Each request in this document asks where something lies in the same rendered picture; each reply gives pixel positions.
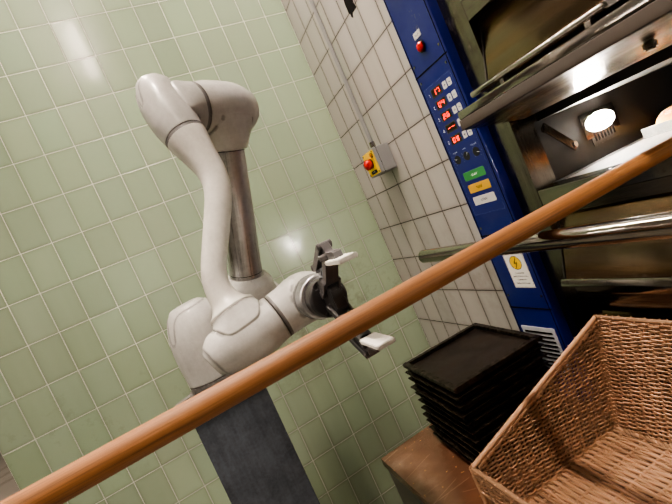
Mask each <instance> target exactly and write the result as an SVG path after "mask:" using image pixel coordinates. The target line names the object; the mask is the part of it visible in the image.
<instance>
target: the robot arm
mask: <svg viewBox="0 0 672 504"><path fill-rule="evenodd" d="M135 89H136V101H137V104H138V107H139V109H140V112H141V114H142V116H143V118H144V119H145V121H146V123H147V124H148V126H149V127H150V129H151V130H152V131H153V133H154V134H155V135H156V137H157V138H158V139H159V140H160V141H161V142H162V143H163V144H164V145H165V146H166V147H167V148H168V149H169V150H170V151H171V152H172V153H173V154H174V155H175V156H176V157H177V158H179V159H180V160H181V161H182V162H183V163H184V164H185V165H186V166H187V167H188V168H189V169H191V170H192V171H193V172H194V173H195V174H196V176H197V177H198V178H199V180H200V181H201V183H202V186H203V190H204V219H203V234H202V250H201V279H202V285H203V289H204V292H205V295H206V297H207V298H205V297H203V298H202V297H196V298H193V299H191V300H189V301H187V302H185V303H183V304H182V305H180V306H178V307H177V308H175V309H174V310H172V311H171V312H170V313H169V318H168V320H167V334H168V340H169V344H170V348H171V351H172V353H173V356H174V358H175V360H176V363H177V365H178V367H179V369H180V371H181V373H182V375H183V376H184V378H185V380H186V381H187V383H188V385H189V387H190V389H191V392H190V395H188V396H187V397H185V398H184V399H183V400H181V401H180V402H179V403H177V404H176V405H175V406H177V405H178V404H180V403H182V402H184V401H186V400H188V399H189V398H191V397H193V396H195V395H197V394H199V393H201V392H202V391H204V390H206V389H208V388H210V387H212V386H213V385H215V384H217V383H219V382H221V381H223V380H224V379H226V378H228V377H230V376H232V375H234V374H235V373H237V372H239V371H241V370H243V369H245V368H247V367H248V366H250V365H252V364H254V363H256V362H258V361H259V360H261V359H263V358H265V357H267V356H269V355H270V354H272V353H273V352H274V351H276V350H277V349H278V348H279V347H280V346H281V345H282V344H283V343H284V342H285V341H286V340H287V339H288V338H289V337H291V336H292V335H293V334H295V333H296V332H298V331H299V330H301V329H302V328H304V327H305V326H307V325H309V324H310V323H312V322H314V321H316V320H324V319H326V318H333V317H334V318H335V319H337V318H339V317H340V316H342V315H344V314H346V313H348V312H350V311H351V310H353V309H354V308H353V307H352V306H351V305H350V303H349V302H348V295H347V290H346V288H345V286H344V285H343V283H342V282H341V278H340V276H339V275H338V265H340V264H343V263H345V262H347V261H349V260H351V259H353V258H356V257H358V253H357V252H351V253H346V254H343V253H342V251H341V249H340V248H338V249H333V248H332V241H331V240H330V239H327V240H325V241H323V242H321V243H319V244H316V246H315V253H314V260H313V265H311V270H312V271H302V272H298V273H295V274H293V275H291V276H289V277H288V278H287V279H285V280H283V281H282V282H281V283H280V284H278V283H276V282H275V281H273V279H272V276H271V275H270V274H269V273H268V272H266V271H265V270H264V269H262V264H261V258H260V251H259V244H258V237H257V230H256V224H255V217H254V210H253V203H252V196H251V190H250V183H249V176H248V169H247V162H246V156H245V149H244V148H247V147H248V144H249V138H250V134H251V129H253V127H254V126H255V124H256V123H257V121H258V118H259V106H258V102H257V100H256V98H255V96H254V95H253V94H252V93H251V92H250V91H249V90H247V89H246V88H244V87H242V86H240V85H238V84H235V83H232V82H227V81H218V80H198V81H179V80H173V81H171V80H170V79H169V78H168V77H167V76H164V75H161V74H157V73H150V74H146V75H144V76H142V77H141V78H140V79H139V80H138V81H137V83H136V86H135ZM227 264H228V270H229V276H228V275H227ZM348 310H349V311H348ZM347 311H348V312H347ZM349 341H350V342H351V343H352V345H353V346H354V347H355V348H356V349H357V350H358V351H359V352H360V353H361V354H362V355H363V356H364V357H365V358H366V359H368V358H370V357H372V356H373V355H375V354H377V353H378V352H380V351H381V350H382V349H384V348H386V347H387V346H389V345H391V344H393V343H394V342H396V340H395V337H392V336H388V335H384V334H380V333H377V332H373V333H371V332H370V331H369V330H367V331H365V332H363V333H361V334H360V335H358V336H356V337H354V338H353V339H351V340H349Z"/></svg>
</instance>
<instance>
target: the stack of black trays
mask: <svg viewBox="0 0 672 504"><path fill-rule="evenodd" d="M541 340H543V338H542V336H541V335H537V334H531V333H526V332H521V331H516V330H511V329H506V328H500V327H495V326H490V325H485V324H480V323H473V324H472V325H470V326H468V327H466V328H465V329H463V330H461V331H459V332H458V333H456V334H454V335H452V336H451V337H449V338H447V339H445V340H444V341H442V342H440V343H438V344H437V345H435V346H433V347H432V348H430V349H428V350H426V351H425V352H423V353H421V354H419V355H418V356H416V357H414V358H412V359H411V360H409V361H407V362H405V363H404V364H403V367H404V368H406V369H408V371H406V372H405V373H406V374H408V375H410V376H411V377H409V378H408V379H409V380H411V381H413V382H414V383H415V384H414V385H412V386H411V388H412V389H414V390H415V391H416V392H415V393H416V394H417V395H419V396H420V397H421V398H419V399H418V400H419V401H420V402H422V403H423V404H425V405H423V406H422V407H421V408H422V409H424V410H425V412H424V413H423V415H424V416H426V417H427V418H428V419H426V420H427V421H428V422H430V423H431V424H433V425H431V426H429V428H430V429H432V430H433V431H434V433H433V434H434V435H435V436H436V437H438V438H439V439H440V440H442V441H443V442H444V443H446V444H447V445H448V446H450V447H451V448H452V449H454V450H455V451H456V452H458V453H459V454H460V455H462V456H463V457H464V458H466V459H467V460H468V461H470V462H471V463H473V462H474V460H475V459H476V458H477V457H478V455H479V452H480V453H481V452H482V451H483V449H484V448H485V447H486V446H487V445H488V444H487V442H488V443H489V442H490V441H491V440H492V438H493V437H494V436H495V435H496V434H495V432H496V433H497V432H498V431H499V430H500V429H501V427H502V426H503V425H504V424H503V423H506V421H507V420H508V419H509V418H510V416H511V414H513V413H514V412H515V410H516V409H517V408H518V406H519V405H520V404H521V403H522V402H523V401H524V399H525V397H527V396H528V394H529V393H530V392H531V391H532V390H533V388H534V387H535V386H536V385H537V384H538V382H539V381H540V379H541V378H542V377H543V376H544V375H545V374H546V373H547V370H549V369H550V368H551V367H547V366H546V365H547V364H548V363H550V362H551V361H550V360H546V359H543V357H545V356H547V355H548V354H546V353H542V352H541V351H540V347H542V346H544V345H545V344H544V343H539V341H541ZM532 387H533V388H532ZM526 395H527V396H526ZM518 404H519V405H518Z"/></svg>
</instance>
